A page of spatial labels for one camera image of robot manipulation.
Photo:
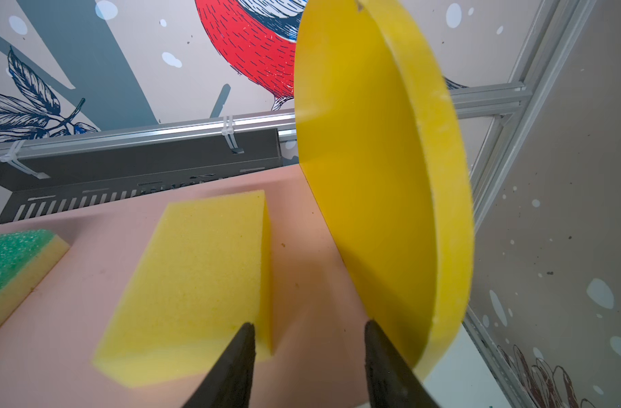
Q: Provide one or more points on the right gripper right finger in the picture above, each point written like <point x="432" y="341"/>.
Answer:
<point x="390" y="381"/>

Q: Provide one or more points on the yellow shelf frame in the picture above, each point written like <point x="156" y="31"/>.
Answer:
<point x="381" y="149"/>

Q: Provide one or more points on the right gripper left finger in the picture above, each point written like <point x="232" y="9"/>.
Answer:
<point x="229" y="382"/>

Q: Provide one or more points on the pink upper shelf board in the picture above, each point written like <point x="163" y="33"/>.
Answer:
<point x="47" y="344"/>

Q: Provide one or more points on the green yellow sponge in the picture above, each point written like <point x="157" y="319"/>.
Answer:
<point x="26" y="257"/>

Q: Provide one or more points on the black vent panel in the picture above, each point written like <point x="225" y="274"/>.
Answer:
<point x="91" y="178"/>

